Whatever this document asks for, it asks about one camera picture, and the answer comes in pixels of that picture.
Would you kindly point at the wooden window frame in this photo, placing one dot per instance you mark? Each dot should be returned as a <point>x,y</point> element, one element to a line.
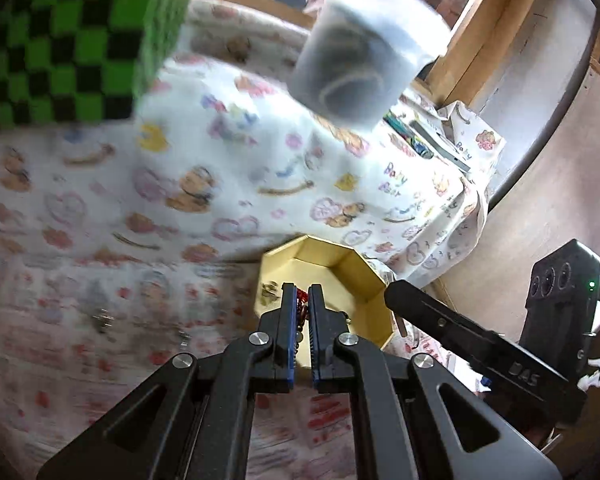
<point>478,40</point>

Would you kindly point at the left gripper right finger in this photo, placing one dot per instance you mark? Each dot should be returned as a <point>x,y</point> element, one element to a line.
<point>412,418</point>

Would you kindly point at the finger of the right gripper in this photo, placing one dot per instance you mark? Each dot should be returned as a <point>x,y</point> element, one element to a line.
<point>450,324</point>

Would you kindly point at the baby bear print cloth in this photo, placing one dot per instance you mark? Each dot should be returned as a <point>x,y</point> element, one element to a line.
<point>220,163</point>

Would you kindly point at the gold octagonal box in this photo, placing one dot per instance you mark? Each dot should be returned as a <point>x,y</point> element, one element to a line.
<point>350,285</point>

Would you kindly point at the christmas print cloth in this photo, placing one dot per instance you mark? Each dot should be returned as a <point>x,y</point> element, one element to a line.
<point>77,336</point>

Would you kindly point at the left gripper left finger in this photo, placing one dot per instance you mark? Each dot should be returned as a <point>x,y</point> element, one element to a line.
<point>191,418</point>

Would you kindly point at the clear plastic lidded tub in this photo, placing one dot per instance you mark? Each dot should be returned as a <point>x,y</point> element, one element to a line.
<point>361,55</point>

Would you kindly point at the green black checkered box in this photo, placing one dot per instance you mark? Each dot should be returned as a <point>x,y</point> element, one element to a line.
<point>81,60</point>

